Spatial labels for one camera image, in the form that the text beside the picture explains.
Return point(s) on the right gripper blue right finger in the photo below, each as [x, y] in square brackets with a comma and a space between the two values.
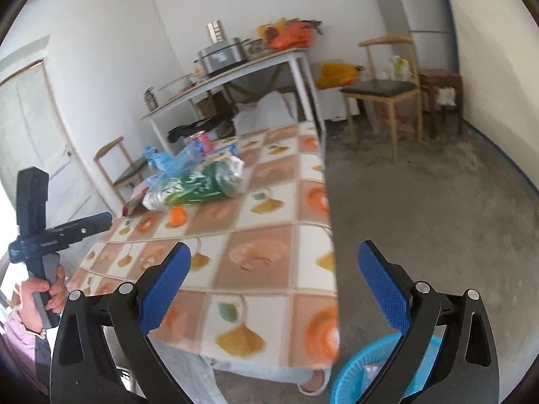
[465, 369]

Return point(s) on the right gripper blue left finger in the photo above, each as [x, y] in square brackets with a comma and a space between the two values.
[83, 369]

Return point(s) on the clear plastic snack bag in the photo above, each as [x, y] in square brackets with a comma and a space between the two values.
[134, 206]

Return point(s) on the orange peel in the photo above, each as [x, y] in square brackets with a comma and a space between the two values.
[178, 216]

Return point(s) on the blue plastic bag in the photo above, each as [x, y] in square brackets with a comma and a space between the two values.
[165, 166]

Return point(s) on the red drink can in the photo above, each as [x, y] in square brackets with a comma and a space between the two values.
[199, 143]

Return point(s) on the green label plastic bottle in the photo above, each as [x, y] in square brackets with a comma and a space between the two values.
[208, 182]

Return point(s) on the pink left sleeve forearm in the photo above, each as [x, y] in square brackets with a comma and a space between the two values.
[25, 342]

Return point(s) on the blue plastic waste basket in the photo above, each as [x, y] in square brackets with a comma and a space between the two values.
[362, 368]

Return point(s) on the white door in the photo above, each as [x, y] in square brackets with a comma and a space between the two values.
[32, 135]

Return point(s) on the wooden chair by door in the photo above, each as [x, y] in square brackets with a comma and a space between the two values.
[119, 168]

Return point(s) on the patterned tablecloth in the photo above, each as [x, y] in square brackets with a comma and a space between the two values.
[261, 289]

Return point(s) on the glass bowl on table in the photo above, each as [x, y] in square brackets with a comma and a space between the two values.
[179, 85]

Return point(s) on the steel cooking pot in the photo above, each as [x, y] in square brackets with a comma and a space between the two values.
[222, 56]

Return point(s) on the dark wooden stool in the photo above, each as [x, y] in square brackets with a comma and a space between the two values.
[444, 91]

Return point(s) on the wooden chair black seat right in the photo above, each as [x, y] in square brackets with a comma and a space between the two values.
[388, 92]

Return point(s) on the white side table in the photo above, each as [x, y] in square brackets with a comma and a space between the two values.
[299, 65]

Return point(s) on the yellow plastic bag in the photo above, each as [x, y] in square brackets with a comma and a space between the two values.
[337, 75]

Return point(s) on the orange plastic bag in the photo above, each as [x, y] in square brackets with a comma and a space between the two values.
[296, 35]

